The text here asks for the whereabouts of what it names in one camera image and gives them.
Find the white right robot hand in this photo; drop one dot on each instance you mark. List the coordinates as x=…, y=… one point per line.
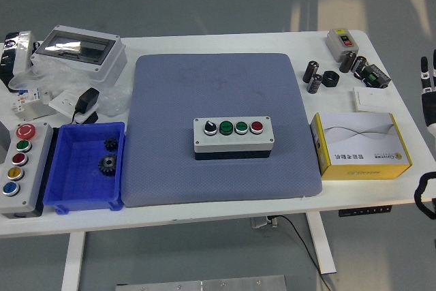
x=430, y=100

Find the grey four-control button box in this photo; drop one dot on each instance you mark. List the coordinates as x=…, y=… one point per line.
x=235, y=142

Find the grey five-button control box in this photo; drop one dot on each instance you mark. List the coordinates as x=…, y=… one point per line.
x=32, y=182

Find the black green-faced module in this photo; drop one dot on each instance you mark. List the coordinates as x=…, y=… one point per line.
x=376, y=77

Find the yellow and white carton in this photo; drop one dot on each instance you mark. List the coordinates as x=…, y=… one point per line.
x=361, y=141

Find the black hex nut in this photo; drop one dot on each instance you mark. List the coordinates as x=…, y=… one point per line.
x=330, y=79

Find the black table control panel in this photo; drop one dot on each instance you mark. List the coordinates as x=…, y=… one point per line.
x=364, y=211

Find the white table leg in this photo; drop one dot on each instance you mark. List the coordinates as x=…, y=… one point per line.
x=323, y=250
x=72, y=260

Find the blue-grey table mat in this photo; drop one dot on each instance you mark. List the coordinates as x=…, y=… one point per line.
x=170, y=175

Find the small black bevel gear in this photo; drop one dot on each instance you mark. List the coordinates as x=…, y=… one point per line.
x=111, y=144

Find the large black bevel gear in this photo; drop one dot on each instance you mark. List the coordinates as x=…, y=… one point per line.
x=108, y=165

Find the black power adapter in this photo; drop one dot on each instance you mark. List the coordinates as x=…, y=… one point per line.
x=86, y=100

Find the blue plastic bin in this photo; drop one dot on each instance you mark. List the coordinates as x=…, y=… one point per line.
x=75, y=185

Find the clear plastic bag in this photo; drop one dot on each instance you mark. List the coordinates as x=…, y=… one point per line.
x=61, y=79

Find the white circuit breaker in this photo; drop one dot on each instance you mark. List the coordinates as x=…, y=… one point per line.
x=25, y=98

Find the white wrapped electrical device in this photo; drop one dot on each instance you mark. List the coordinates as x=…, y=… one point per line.
x=20, y=52

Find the white wall switch plate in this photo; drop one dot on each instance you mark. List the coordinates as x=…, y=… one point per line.
x=369, y=99

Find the grey red-black switch box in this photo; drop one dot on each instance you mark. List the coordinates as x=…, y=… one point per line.
x=335, y=46

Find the grey under-table bracket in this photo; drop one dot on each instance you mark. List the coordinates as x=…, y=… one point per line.
x=262, y=222

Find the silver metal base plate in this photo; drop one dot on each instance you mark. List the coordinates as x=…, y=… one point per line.
x=204, y=284

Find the grey enclosure with clear lid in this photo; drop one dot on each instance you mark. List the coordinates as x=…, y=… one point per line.
x=102, y=66

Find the white wall socket plate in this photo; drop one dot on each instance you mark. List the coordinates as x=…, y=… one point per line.
x=63, y=102

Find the silver metal bracket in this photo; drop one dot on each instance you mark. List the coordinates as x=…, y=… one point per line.
x=37, y=113

